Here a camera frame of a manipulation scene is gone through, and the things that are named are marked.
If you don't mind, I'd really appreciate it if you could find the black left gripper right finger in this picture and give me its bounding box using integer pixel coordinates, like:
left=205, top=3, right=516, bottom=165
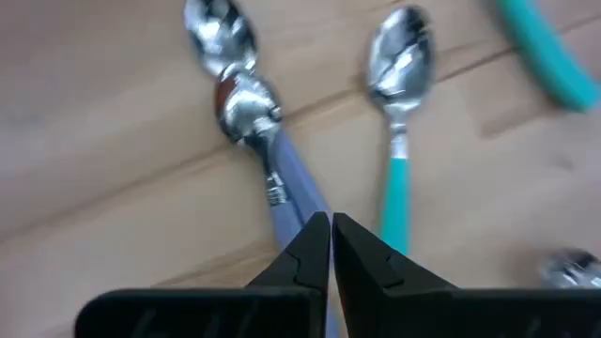
left=331, top=211, right=601, bottom=338

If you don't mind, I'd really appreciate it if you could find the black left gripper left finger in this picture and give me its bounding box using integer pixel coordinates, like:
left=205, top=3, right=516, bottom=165
left=73, top=210, right=332, bottom=338

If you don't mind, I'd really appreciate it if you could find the teal handle spoon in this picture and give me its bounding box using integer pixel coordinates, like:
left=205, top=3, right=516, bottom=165
left=364, top=4, right=437, bottom=257
left=495, top=0, right=601, bottom=114
left=538, top=248, right=601, bottom=290

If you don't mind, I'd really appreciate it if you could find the lavender handle spoon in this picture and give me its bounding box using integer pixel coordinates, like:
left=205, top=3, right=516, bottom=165
left=214, top=73, right=306, bottom=251
left=182, top=0, right=332, bottom=222

